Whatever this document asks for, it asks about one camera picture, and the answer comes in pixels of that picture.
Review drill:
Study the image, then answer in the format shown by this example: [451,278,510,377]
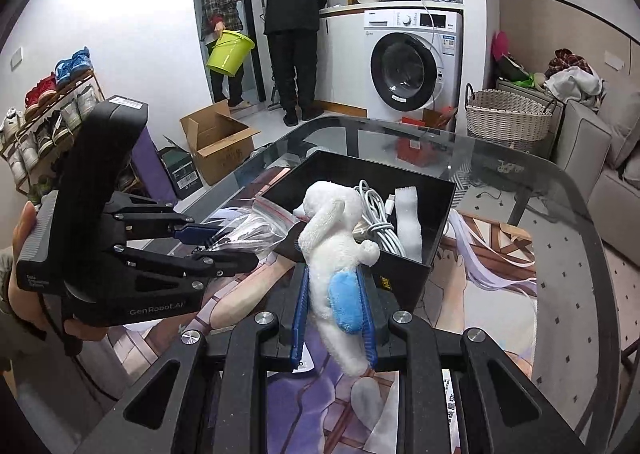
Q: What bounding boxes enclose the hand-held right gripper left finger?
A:
[107,261,313,454]

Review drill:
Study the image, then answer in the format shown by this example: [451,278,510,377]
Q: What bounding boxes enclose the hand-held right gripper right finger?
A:
[359,273,588,454]

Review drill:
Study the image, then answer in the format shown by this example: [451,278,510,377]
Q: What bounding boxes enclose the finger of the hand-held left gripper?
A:
[112,244,258,285]
[102,191,222,247]

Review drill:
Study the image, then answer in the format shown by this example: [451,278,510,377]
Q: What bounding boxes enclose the striped socks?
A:
[202,196,301,259]

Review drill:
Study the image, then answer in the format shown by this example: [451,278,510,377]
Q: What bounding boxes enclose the white plush toy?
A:
[292,181,381,377]

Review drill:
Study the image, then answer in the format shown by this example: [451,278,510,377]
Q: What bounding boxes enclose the white charging cable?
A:
[352,179,407,257]

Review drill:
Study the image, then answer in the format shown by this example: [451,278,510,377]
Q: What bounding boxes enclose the black cardboard box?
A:
[260,149,457,312]

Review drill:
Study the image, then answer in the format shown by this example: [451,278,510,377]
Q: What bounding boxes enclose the person's left forearm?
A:
[0,246,81,375]

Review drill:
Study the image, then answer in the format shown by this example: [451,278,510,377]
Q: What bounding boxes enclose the person's left hand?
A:
[7,201,108,342]

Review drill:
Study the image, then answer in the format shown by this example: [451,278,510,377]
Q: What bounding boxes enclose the dark green box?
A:
[157,134,203,202]

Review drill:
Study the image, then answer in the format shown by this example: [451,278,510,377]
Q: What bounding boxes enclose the purple yoga mat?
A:
[132,126,178,205]

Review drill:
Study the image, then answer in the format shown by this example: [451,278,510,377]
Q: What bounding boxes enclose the brown cardboard box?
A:
[179,101,261,185]

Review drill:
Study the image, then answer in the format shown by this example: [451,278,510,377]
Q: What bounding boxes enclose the printed table mat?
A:
[107,161,538,454]

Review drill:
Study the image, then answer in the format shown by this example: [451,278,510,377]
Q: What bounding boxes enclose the shoe rack with shoes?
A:
[0,46,101,195]

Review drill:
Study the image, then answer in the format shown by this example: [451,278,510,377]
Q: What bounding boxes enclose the green plastic bucket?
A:
[206,30,256,77]

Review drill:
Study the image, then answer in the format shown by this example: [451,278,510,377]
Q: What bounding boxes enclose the red box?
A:
[395,134,436,167]

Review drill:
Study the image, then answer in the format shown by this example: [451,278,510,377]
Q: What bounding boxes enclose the brown cardboard piece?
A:
[422,106,457,132]

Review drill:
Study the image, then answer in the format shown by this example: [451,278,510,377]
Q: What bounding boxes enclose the white counter cabinet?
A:
[317,4,371,109]

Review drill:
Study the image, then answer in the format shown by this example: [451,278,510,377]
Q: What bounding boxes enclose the wicker basket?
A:
[464,82,557,152]

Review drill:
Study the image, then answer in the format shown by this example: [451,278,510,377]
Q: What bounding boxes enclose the white washing machine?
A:
[361,8,463,122]

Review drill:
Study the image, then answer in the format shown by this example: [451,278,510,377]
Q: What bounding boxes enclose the grey sofa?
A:
[555,84,640,255]

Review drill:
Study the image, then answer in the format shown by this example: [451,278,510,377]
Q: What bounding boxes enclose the green bag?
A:
[500,61,543,89]

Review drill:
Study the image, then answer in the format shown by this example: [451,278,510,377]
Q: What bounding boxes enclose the pile of clothes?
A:
[542,48,606,107]

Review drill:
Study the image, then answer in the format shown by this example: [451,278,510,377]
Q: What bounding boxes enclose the tall grey cushion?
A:
[607,84,640,169]

